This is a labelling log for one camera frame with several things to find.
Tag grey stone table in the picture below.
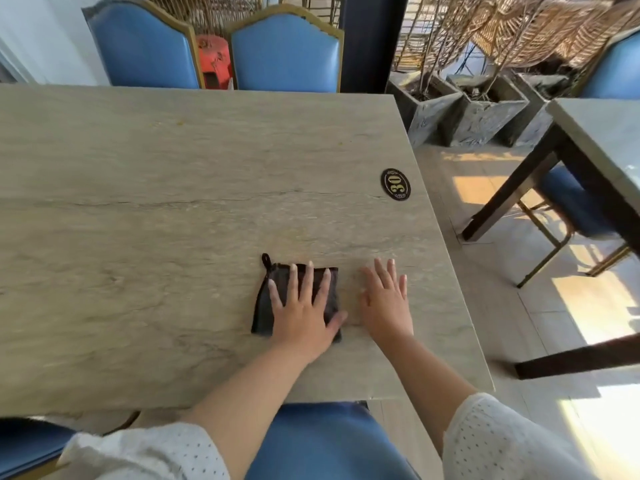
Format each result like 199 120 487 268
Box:
0 84 496 418

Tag grey stone planter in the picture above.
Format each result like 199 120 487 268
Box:
386 70 463 148
439 73 530 148
497 72 571 148

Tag white dotted sleeve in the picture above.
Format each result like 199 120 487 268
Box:
442 392 599 480
57 422 231 480

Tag grey table black legs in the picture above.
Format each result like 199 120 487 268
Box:
461 97 640 381

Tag black pillar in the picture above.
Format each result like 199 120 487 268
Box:
339 0 410 94

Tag red plastic stool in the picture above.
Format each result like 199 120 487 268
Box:
196 34 235 91

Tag person's left forearm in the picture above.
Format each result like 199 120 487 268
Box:
179 339 313 480

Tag white dotted left sleeve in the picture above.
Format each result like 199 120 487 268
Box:
57 422 231 480

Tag group of rattan chairs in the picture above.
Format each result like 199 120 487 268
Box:
142 0 640 73

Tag person's left hand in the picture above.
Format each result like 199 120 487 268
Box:
268 261 349 363

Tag person's right hand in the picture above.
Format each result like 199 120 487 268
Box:
359 258 415 345

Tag dark grey cloth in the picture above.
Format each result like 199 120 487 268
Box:
251 253 343 344

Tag person's right forearm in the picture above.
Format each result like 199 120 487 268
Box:
382 329 479 458

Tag black oval number plate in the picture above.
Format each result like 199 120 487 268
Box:
381 168 412 201

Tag white dotted right sleeve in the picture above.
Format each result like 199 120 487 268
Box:
442 392 599 480

